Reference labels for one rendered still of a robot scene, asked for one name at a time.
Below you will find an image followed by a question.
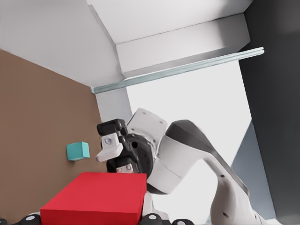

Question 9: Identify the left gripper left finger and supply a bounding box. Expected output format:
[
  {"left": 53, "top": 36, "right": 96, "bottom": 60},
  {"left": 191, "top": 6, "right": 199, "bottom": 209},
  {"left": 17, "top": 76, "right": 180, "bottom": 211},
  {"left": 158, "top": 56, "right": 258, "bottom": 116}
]
[{"left": 0, "top": 212, "right": 42, "bottom": 225}]

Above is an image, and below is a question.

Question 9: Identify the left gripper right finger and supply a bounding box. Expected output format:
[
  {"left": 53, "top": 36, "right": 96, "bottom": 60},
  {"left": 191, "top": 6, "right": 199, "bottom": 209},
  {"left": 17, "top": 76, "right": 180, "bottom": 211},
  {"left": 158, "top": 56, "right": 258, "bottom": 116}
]
[{"left": 139, "top": 191, "right": 195, "bottom": 225}]

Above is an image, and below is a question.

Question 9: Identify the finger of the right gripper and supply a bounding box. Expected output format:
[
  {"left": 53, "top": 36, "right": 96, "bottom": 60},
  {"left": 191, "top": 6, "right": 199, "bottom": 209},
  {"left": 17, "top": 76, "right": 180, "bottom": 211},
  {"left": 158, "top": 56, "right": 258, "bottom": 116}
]
[
  {"left": 94, "top": 119, "right": 129, "bottom": 163},
  {"left": 106, "top": 156, "right": 139, "bottom": 174}
]

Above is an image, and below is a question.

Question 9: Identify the red wooden cube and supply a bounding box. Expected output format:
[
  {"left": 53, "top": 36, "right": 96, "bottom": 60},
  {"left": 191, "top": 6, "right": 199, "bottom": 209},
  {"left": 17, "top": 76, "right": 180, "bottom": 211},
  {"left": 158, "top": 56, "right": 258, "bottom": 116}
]
[{"left": 40, "top": 172, "right": 148, "bottom": 225}]

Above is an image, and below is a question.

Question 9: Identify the blue wooden cube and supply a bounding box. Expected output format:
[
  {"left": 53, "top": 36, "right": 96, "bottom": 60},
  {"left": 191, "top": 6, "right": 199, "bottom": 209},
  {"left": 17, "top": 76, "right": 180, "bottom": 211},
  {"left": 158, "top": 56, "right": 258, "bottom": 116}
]
[{"left": 66, "top": 141, "right": 90, "bottom": 162}]

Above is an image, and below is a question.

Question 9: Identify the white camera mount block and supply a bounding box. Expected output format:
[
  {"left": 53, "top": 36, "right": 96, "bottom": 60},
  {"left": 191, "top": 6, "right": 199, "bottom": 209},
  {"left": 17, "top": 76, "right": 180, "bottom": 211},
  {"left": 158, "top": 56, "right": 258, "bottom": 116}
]
[{"left": 127, "top": 107, "right": 168, "bottom": 151}]

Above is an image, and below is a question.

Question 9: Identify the silver frame post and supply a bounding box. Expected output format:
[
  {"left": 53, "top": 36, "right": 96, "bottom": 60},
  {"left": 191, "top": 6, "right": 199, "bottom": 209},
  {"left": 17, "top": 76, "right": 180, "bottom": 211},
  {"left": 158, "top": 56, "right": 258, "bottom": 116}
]
[{"left": 90, "top": 47, "right": 265, "bottom": 95}]

